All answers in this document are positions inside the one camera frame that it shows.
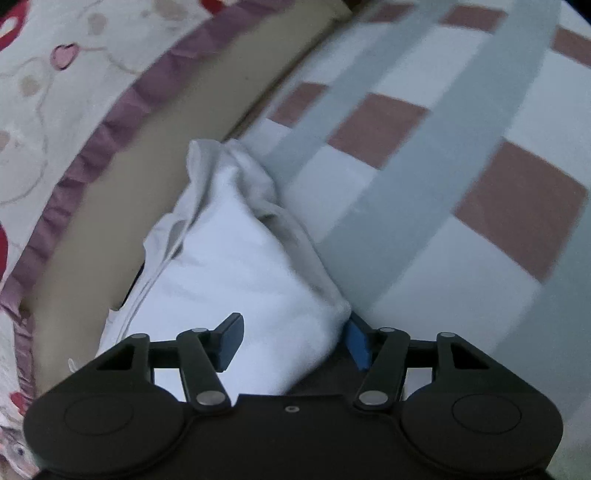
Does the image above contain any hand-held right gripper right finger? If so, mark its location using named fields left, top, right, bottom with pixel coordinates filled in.
left=344, top=314, right=493, bottom=411

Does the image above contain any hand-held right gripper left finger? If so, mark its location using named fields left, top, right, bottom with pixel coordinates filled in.
left=95, top=312, right=245, bottom=414

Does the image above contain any white garment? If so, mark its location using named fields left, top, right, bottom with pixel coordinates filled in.
left=68, top=137, right=352, bottom=398

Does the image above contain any checked bed sheet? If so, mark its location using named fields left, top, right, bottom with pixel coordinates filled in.
left=233, top=0, right=591, bottom=462

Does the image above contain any printed quilt with purple trim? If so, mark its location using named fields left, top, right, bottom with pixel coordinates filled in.
left=0, top=0, right=298, bottom=478

